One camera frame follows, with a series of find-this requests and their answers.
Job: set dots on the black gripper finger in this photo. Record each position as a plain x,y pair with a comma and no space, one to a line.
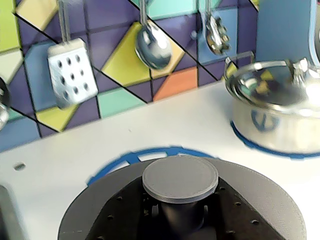
120,217
237,220

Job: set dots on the stainless steel pot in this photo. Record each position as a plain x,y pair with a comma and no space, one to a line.
277,117

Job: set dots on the perforated metal spatula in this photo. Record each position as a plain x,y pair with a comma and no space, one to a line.
71,75

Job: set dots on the shiny metal spoon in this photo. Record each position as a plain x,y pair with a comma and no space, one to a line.
153,47

